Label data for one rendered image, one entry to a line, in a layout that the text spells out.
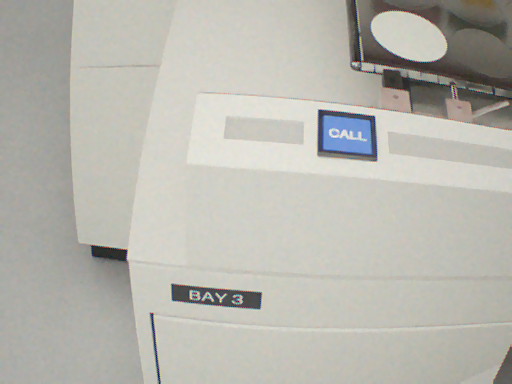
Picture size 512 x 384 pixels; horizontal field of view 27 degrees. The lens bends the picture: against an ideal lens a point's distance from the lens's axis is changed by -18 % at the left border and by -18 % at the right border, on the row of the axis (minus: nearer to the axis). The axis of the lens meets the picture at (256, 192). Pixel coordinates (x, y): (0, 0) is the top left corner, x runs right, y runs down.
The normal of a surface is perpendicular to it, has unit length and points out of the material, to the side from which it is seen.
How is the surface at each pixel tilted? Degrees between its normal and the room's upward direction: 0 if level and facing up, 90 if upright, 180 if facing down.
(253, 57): 0
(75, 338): 0
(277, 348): 90
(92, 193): 90
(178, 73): 0
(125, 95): 90
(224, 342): 90
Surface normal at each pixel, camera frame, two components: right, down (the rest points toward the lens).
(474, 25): 0.05, -0.68
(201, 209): -0.06, 0.73
